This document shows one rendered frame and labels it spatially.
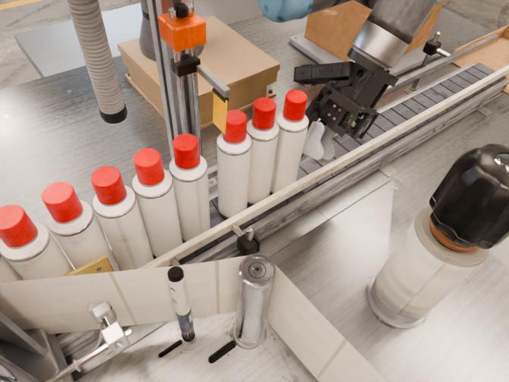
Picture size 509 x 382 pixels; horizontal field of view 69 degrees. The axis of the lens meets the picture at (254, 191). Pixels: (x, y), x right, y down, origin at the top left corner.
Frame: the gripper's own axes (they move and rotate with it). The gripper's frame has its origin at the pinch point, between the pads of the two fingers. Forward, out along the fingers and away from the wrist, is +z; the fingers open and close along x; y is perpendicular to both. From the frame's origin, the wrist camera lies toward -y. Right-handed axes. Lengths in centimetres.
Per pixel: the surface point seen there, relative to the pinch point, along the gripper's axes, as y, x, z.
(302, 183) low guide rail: 4.7, -1.1, 2.8
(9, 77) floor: -213, 19, 97
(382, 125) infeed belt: -0.2, 26.0, -8.7
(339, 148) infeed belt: -0.3, 14.2, -1.9
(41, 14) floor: -286, 54, 77
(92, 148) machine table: -33.0, -18.9, 23.0
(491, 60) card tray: -5, 79, -34
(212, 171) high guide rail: -2.7, -15.6, 5.7
